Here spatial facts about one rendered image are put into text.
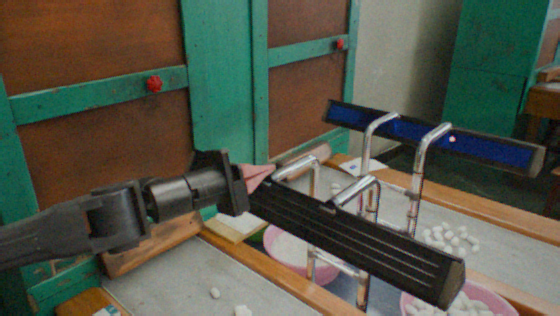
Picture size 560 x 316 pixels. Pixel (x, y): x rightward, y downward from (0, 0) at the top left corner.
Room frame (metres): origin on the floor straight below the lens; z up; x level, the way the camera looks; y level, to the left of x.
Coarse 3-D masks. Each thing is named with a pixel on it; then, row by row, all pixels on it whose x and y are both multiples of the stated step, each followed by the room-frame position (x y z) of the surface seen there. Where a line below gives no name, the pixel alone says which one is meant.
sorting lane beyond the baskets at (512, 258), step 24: (384, 192) 1.32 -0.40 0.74; (384, 216) 1.16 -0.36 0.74; (432, 216) 1.16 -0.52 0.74; (456, 216) 1.16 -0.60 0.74; (432, 240) 1.03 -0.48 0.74; (480, 240) 1.03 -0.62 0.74; (504, 240) 1.03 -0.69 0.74; (528, 240) 1.03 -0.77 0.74; (480, 264) 0.91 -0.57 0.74; (504, 264) 0.92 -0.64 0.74; (528, 264) 0.92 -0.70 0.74; (552, 264) 0.92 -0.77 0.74; (528, 288) 0.82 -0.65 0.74; (552, 288) 0.82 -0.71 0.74
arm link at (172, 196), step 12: (168, 180) 0.49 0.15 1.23; (180, 180) 0.49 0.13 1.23; (144, 192) 0.48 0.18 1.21; (156, 192) 0.47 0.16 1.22; (168, 192) 0.47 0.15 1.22; (180, 192) 0.48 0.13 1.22; (192, 192) 0.49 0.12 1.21; (144, 204) 0.47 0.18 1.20; (156, 204) 0.46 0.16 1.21; (168, 204) 0.46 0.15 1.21; (180, 204) 0.47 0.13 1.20; (156, 216) 0.46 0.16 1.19; (168, 216) 0.46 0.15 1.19
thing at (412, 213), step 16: (368, 128) 1.02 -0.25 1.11; (448, 128) 1.01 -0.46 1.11; (368, 144) 1.01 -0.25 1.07; (368, 160) 1.01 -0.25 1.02; (416, 160) 0.91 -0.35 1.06; (416, 176) 0.91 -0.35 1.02; (400, 192) 0.94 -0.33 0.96; (416, 192) 0.91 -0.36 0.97; (416, 208) 0.91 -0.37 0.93; (384, 224) 0.96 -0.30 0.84; (416, 224) 0.91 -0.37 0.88
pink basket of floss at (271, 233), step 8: (272, 232) 1.05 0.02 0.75; (280, 232) 1.08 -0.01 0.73; (264, 240) 0.98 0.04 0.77; (272, 240) 1.04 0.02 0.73; (272, 256) 0.91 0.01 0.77; (288, 264) 0.88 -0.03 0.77; (328, 264) 0.87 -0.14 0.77; (296, 272) 0.88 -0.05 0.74; (304, 272) 0.87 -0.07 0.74; (320, 272) 0.87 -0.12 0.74; (328, 272) 0.89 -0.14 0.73; (336, 272) 0.91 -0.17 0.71; (320, 280) 0.89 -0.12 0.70; (328, 280) 0.90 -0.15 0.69
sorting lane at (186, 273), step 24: (192, 240) 1.02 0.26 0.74; (144, 264) 0.91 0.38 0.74; (168, 264) 0.91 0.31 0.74; (192, 264) 0.91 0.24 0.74; (216, 264) 0.91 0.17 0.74; (240, 264) 0.91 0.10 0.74; (120, 288) 0.82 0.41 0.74; (144, 288) 0.82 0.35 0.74; (168, 288) 0.82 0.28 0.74; (192, 288) 0.82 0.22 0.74; (240, 288) 0.82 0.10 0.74; (264, 288) 0.82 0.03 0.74; (144, 312) 0.74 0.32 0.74; (168, 312) 0.74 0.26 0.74; (192, 312) 0.74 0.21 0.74; (216, 312) 0.73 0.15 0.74; (264, 312) 0.73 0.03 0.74; (288, 312) 0.73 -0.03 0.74; (312, 312) 0.73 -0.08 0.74
